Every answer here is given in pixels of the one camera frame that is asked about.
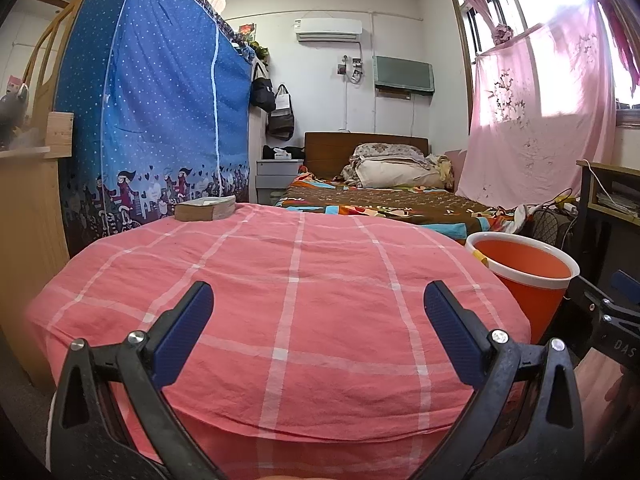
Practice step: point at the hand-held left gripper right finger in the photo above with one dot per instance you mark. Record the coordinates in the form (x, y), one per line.
(452, 335)

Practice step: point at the brown cardboard box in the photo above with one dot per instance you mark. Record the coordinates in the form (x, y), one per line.
(205, 209)

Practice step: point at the dark cloth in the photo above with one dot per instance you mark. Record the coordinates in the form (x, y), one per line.
(295, 152)

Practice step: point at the small yellow packet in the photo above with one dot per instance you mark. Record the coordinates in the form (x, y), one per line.
(480, 258)

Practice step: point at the red picture card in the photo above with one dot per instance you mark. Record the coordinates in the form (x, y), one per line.
(247, 29)

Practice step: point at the cream pillow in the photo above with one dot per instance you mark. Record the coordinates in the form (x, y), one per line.
(395, 175)

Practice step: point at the pink embroidered hanging sheet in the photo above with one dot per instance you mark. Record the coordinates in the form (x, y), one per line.
(530, 130)

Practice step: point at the pink plaid blanket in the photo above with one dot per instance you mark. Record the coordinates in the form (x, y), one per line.
(300, 310)

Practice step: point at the blue dotted fabric wardrobe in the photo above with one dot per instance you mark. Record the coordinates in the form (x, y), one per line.
(150, 85)

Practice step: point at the floral folded quilt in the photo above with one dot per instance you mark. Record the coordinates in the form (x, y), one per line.
(387, 150)

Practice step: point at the white power strip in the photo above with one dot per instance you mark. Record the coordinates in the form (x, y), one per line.
(567, 206)

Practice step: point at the grey plush toy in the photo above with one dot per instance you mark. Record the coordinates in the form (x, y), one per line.
(12, 107)

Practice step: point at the grey nightstand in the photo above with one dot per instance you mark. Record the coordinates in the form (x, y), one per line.
(275, 180)

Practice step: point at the colourful patterned bedspread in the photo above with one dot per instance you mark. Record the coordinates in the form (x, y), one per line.
(380, 207)

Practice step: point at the white ribbed lampshade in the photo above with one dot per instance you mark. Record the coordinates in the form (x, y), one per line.
(212, 0)

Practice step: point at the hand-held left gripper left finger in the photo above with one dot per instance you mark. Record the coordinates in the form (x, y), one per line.
(182, 340)

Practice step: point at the green clutter pile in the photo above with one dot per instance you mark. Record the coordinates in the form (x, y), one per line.
(257, 49)

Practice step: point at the wooden desk with black frame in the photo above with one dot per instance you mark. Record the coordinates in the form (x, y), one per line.
(607, 166)

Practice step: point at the grey-green wall panel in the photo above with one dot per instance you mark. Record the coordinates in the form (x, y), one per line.
(402, 74)

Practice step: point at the white air conditioner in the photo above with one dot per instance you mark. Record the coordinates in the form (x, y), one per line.
(327, 29)

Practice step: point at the black hanging bag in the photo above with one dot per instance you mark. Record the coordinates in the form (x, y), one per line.
(262, 92)

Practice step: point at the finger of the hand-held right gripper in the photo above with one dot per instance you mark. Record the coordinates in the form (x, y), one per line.
(590, 295)
(629, 287)

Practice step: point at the stack of papers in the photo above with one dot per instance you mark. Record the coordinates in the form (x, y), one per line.
(620, 202)

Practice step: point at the pink pillow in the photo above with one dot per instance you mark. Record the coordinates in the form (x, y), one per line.
(454, 167)

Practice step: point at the curved wooden bed frame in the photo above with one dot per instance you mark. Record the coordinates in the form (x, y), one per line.
(47, 45)

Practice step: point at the light wooden cabinet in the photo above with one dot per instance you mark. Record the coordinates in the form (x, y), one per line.
(30, 235)

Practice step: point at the wooden headboard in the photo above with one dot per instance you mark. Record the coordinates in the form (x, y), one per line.
(327, 152)

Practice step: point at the orange plastic bucket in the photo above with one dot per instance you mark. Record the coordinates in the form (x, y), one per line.
(520, 265)

